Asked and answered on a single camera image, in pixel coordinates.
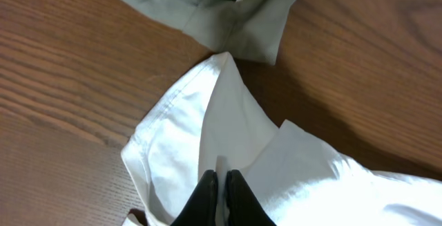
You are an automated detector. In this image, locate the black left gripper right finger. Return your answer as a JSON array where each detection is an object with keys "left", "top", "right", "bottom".
[{"left": 225, "top": 169, "right": 276, "bottom": 226}]

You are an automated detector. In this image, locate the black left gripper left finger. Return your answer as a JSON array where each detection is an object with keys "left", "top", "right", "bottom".
[{"left": 171, "top": 170, "right": 218, "bottom": 226}]

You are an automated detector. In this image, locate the white printed t-shirt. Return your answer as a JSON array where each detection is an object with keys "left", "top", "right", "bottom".
[{"left": 122, "top": 53, "right": 441, "bottom": 225}]

